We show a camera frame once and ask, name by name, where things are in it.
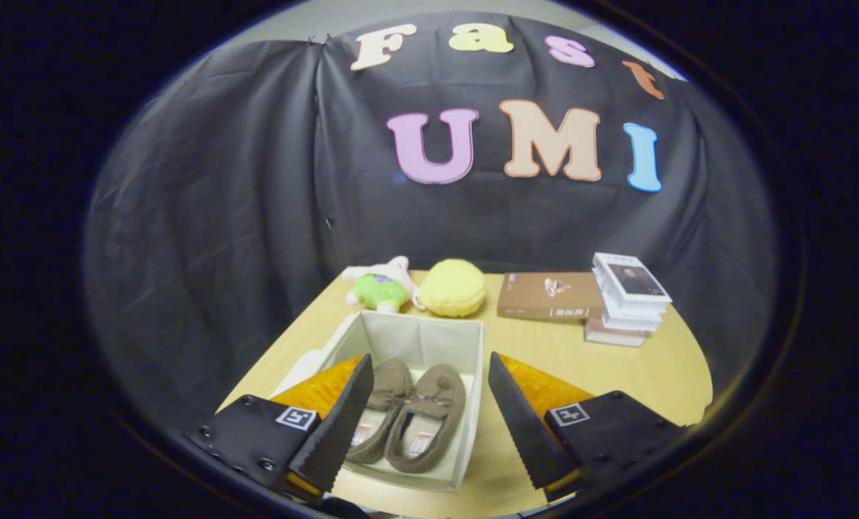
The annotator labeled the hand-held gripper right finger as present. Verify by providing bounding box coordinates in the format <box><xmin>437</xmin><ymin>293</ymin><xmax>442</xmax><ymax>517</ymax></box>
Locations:
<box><xmin>487</xmin><ymin>351</ymin><xmax>690</xmax><ymax>505</ymax></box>

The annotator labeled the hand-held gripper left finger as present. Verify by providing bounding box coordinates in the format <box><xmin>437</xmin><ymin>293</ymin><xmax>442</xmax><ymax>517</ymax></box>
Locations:
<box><xmin>186</xmin><ymin>353</ymin><xmax>376</xmax><ymax>503</ymax></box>

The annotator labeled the brown fuzzy shoe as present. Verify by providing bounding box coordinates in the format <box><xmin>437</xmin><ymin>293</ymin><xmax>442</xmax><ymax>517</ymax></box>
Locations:
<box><xmin>345</xmin><ymin>360</ymin><xmax>416</xmax><ymax>465</ymax></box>
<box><xmin>384</xmin><ymin>363</ymin><xmax>468</xmax><ymax>475</ymax></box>

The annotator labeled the brown fabric storage box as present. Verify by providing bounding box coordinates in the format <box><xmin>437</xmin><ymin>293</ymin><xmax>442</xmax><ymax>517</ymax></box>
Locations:
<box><xmin>273</xmin><ymin>309</ymin><xmax>486</xmax><ymax>493</ymax></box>

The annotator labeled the pale pink book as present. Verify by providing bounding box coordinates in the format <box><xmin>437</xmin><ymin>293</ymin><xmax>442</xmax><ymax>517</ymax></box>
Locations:
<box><xmin>583</xmin><ymin>317</ymin><xmax>650</xmax><ymax>348</ymax></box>

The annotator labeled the brown book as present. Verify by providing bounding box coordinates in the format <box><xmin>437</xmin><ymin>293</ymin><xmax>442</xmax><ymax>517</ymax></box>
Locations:
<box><xmin>496</xmin><ymin>271</ymin><xmax>606</xmax><ymax>322</ymax></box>

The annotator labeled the pink and green plush toy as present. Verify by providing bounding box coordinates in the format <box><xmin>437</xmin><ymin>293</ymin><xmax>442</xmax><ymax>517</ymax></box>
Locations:
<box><xmin>341</xmin><ymin>256</ymin><xmax>423</xmax><ymax>314</ymax></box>

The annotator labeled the yellow plush toy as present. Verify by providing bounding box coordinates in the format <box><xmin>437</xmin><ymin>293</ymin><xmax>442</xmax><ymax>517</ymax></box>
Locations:
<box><xmin>419</xmin><ymin>259</ymin><xmax>488</xmax><ymax>319</ymax></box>

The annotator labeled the plain white book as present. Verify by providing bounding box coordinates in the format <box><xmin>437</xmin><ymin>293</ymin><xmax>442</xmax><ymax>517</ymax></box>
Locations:
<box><xmin>595</xmin><ymin>278</ymin><xmax>666</xmax><ymax>333</ymax></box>

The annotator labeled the white book with dark cover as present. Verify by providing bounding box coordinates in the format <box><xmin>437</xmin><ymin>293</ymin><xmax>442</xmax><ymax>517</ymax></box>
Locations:
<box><xmin>592</xmin><ymin>252</ymin><xmax>674</xmax><ymax>306</ymax></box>

